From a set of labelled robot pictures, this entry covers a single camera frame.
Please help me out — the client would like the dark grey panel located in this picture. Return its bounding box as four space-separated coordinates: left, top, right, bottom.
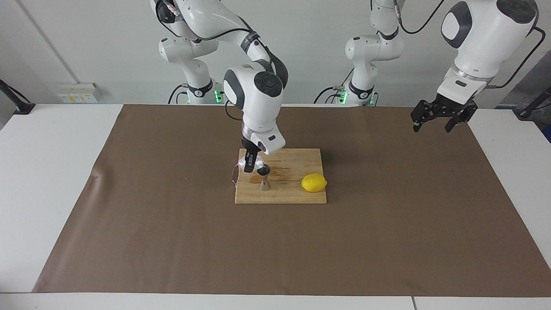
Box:
495 50 551 109

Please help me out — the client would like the white wall socket box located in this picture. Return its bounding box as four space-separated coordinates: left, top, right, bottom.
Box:
57 83 102 104

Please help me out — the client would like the brown paper table mat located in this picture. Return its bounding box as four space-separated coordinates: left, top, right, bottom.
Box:
32 105 551 298

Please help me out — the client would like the yellow lemon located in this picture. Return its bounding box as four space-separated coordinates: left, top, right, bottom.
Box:
300 173 328 193

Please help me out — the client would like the steel double jigger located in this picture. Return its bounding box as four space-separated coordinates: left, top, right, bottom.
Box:
257 165 272 192

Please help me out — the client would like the wooden cutting board, metal handle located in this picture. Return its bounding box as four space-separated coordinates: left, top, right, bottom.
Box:
231 148 328 205

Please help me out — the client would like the black camera stand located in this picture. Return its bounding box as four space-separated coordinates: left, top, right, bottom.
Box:
518 86 551 120
0 80 36 115

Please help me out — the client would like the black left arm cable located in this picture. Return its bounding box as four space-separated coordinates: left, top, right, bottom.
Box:
394 0 546 90

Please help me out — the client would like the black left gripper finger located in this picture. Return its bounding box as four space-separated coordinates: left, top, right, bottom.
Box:
410 108 432 133
443 111 471 133

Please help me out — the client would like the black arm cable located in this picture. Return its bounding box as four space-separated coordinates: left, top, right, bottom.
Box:
394 0 546 90
164 0 285 123

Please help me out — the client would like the clear textured glass cup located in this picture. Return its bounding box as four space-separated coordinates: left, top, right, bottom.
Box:
236 156 264 173

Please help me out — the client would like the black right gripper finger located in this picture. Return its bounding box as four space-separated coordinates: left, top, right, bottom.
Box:
244 149 261 174

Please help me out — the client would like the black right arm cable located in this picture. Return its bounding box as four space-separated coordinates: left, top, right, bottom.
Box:
164 0 285 123

